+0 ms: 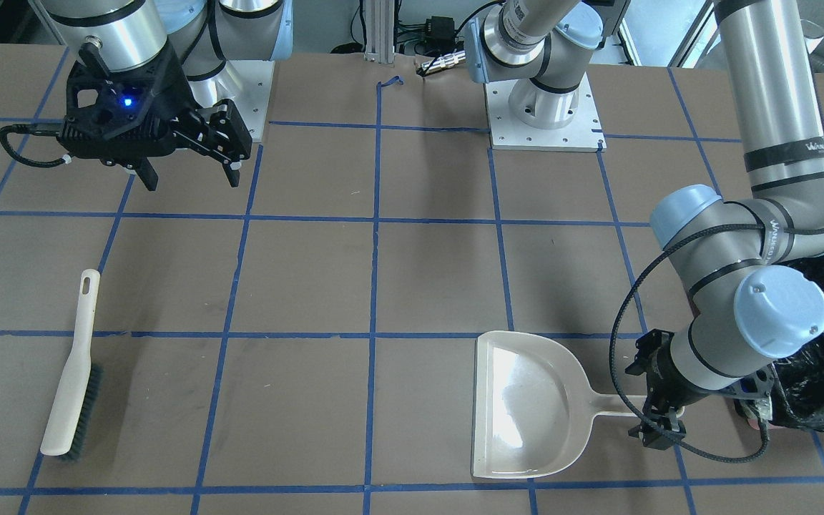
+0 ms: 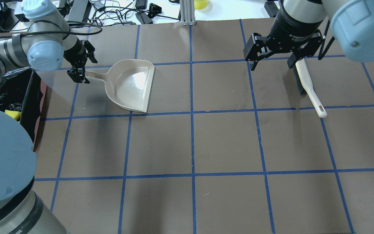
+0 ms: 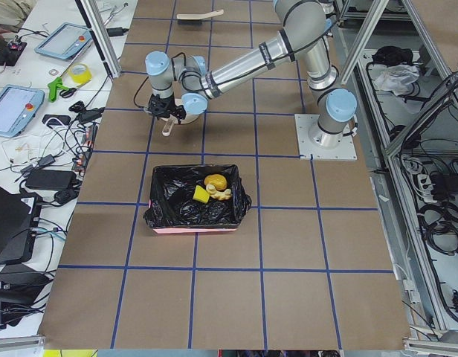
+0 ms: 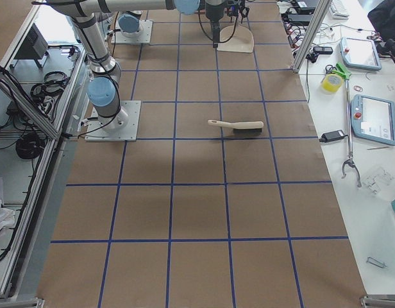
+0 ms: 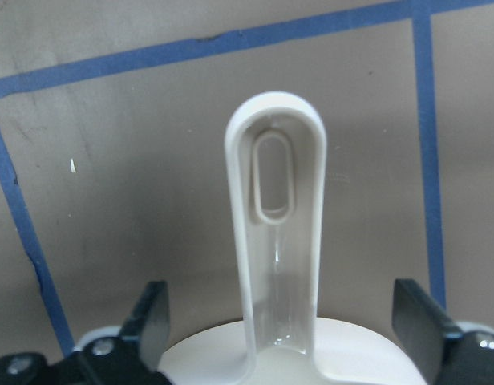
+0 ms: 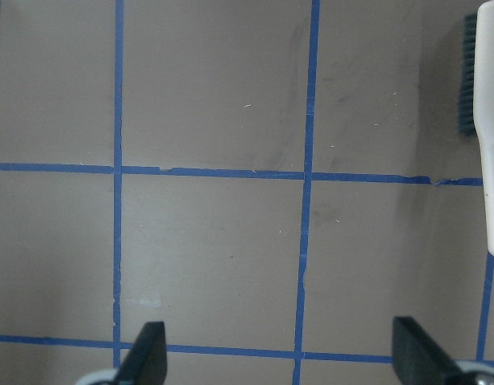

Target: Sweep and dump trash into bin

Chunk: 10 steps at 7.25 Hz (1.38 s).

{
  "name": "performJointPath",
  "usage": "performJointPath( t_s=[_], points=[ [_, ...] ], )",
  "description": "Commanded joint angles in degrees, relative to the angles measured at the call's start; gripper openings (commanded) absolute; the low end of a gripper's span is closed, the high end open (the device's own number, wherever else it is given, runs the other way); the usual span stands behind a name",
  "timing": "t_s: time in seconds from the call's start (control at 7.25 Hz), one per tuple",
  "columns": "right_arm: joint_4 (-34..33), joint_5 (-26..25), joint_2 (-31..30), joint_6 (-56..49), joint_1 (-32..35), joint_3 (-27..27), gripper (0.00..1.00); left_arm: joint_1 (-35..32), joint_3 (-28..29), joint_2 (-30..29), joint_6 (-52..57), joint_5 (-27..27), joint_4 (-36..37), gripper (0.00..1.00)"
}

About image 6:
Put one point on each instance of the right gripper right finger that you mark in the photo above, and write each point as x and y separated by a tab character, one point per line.
418	359

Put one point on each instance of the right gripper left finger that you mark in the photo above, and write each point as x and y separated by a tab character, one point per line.
146	362

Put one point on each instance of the white hand brush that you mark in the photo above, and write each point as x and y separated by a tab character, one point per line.
476	98

